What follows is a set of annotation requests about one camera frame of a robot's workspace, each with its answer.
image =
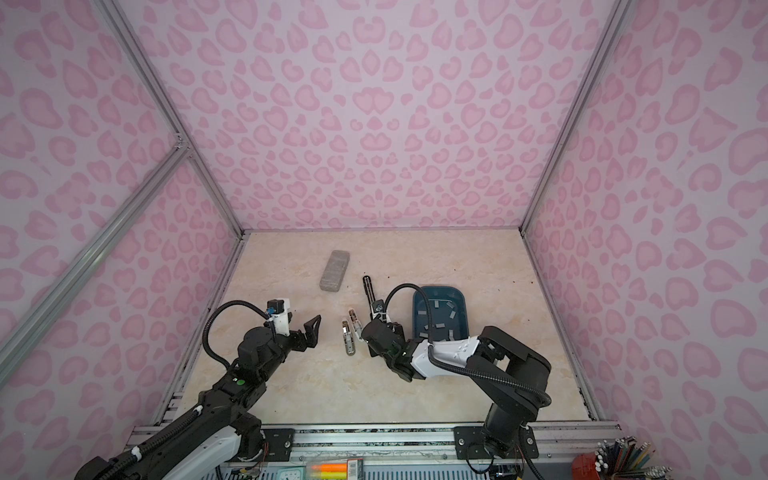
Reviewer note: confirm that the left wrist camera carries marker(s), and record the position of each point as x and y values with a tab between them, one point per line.
279	314

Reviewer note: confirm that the grey stone block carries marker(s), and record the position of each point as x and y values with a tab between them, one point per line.
334	271

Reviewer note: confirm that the teal plastic tray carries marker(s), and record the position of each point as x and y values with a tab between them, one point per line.
448	307

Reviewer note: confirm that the black stapler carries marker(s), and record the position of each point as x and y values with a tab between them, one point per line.
369	290

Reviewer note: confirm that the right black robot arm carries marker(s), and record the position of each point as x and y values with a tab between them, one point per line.
512	375

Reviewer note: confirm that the orange highlighter box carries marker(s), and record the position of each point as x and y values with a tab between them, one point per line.
346	469

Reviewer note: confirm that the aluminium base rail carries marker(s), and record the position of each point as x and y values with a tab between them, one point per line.
401	450

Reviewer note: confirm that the pencil holder with pencils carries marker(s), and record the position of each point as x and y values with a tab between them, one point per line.
627	458

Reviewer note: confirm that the red container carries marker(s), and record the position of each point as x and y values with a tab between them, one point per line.
584	467

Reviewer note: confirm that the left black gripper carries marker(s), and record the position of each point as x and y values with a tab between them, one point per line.
301	344

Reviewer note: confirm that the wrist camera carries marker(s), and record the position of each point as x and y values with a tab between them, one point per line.
279	314
378	311

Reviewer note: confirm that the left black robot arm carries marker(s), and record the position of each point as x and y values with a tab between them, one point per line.
219	427

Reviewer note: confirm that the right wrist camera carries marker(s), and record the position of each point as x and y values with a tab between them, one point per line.
378	311

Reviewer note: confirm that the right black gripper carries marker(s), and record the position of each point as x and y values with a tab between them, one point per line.
372	351

